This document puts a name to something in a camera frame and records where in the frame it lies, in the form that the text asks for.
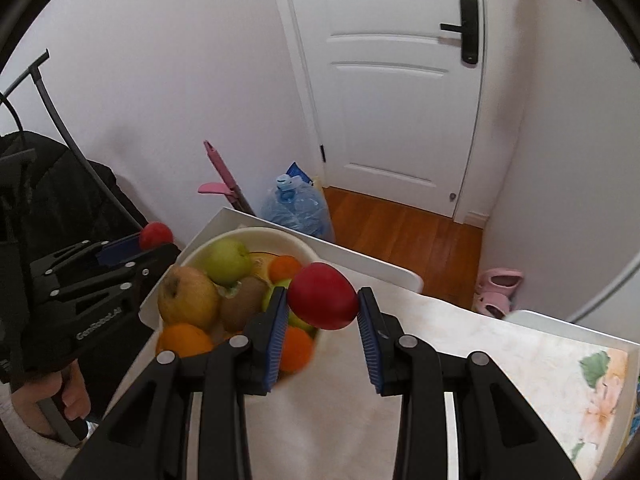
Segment small red tomato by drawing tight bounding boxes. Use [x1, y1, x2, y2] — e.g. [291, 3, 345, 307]
[139, 221, 174, 252]

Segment brown kiwi with sticker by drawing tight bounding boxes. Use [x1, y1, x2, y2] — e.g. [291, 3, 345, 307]
[220, 275, 269, 333]

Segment orange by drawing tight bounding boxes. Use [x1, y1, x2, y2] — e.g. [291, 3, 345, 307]
[268, 255, 303, 284]
[280, 326, 314, 374]

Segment large red tomato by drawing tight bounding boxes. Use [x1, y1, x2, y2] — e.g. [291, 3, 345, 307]
[288, 262, 358, 330]

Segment left hand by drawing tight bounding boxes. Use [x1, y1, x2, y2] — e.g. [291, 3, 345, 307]
[11, 361, 91, 437]

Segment yellowish bruised apple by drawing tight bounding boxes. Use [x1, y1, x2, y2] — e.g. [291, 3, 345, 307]
[157, 266, 220, 332]

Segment black jacket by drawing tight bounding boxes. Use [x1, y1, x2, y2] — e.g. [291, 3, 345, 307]
[0, 130, 151, 386]

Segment orange front large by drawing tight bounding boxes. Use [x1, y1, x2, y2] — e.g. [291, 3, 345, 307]
[155, 323, 214, 359]

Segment green apple left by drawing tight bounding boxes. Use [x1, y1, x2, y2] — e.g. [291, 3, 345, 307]
[201, 237, 253, 287]

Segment green apple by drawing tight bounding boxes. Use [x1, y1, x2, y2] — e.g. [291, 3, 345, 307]
[201, 237, 253, 287]
[261, 277, 317, 334]

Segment pink slippers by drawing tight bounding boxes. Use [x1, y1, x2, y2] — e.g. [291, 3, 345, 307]
[472, 268, 524, 320]

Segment green apple right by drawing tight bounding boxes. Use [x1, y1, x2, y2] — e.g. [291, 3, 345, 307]
[261, 277, 317, 334]

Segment white wardrobe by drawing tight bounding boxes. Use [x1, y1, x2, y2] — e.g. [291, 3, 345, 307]
[567, 255, 640, 344]

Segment floral tablecloth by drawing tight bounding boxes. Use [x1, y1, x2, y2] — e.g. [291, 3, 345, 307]
[104, 259, 630, 480]

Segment blue water bottle bag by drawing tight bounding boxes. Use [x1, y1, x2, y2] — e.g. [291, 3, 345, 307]
[260, 162, 335, 243]

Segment black clothes rack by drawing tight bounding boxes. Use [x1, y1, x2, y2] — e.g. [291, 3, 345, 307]
[1, 50, 142, 231]

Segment white tray table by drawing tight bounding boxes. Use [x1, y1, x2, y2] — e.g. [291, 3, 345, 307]
[138, 206, 640, 480]

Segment white door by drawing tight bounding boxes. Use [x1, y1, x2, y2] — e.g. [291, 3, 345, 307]
[276, 0, 500, 223]

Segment pink dustpan handle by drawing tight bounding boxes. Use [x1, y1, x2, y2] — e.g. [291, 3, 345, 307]
[198, 141, 255, 216]

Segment black door handle lock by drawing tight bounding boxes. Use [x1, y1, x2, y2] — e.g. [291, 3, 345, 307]
[439, 0, 480, 65]

